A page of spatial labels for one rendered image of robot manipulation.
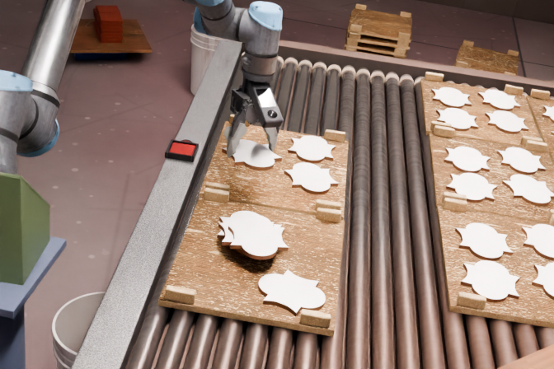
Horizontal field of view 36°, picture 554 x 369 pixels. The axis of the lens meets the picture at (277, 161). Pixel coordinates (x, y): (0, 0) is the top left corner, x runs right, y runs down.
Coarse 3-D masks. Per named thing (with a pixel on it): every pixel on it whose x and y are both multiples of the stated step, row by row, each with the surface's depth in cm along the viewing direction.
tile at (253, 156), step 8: (240, 144) 203; (248, 144) 204; (256, 144) 204; (264, 144) 205; (224, 152) 200; (240, 152) 199; (248, 152) 200; (256, 152) 200; (264, 152) 201; (272, 152) 201; (240, 160) 195; (248, 160) 196; (256, 160) 197; (264, 160) 197; (272, 160) 198; (280, 160) 200; (256, 168) 194; (264, 168) 194
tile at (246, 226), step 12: (228, 228) 183; (240, 228) 183; (252, 228) 183; (264, 228) 184; (276, 228) 185; (240, 240) 179; (252, 240) 180; (264, 240) 180; (276, 240) 181; (252, 252) 176; (264, 252) 176; (276, 252) 178
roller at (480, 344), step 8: (472, 320) 177; (480, 320) 177; (472, 328) 175; (480, 328) 174; (472, 336) 173; (480, 336) 172; (488, 336) 174; (472, 344) 171; (480, 344) 170; (488, 344) 171; (472, 352) 170; (480, 352) 168; (488, 352) 168; (472, 360) 168; (480, 360) 166; (488, 360) 166; (480, 368) 164; (488, 368) 164
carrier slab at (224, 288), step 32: (192, 224) 192; (288, 224) 197; (320, 224) 198; (192, 256) 181; (224, 256) 182; (288, 256) 185; (320, 256) 187; (192, 288) 171; (224, 288) 173; (256, 288) 174; (320, 288) 177; (256, 320) 167; (288, 320) 166
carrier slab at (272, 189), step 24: (288, 144) 232; (336, 144) 236; (216, 168) 215; (240, 168) 217; (288, 168) 220; (336, 168) 223; (240, 192) 207; (264, 192) 208; (288, 192) 210; (336, 192) 212
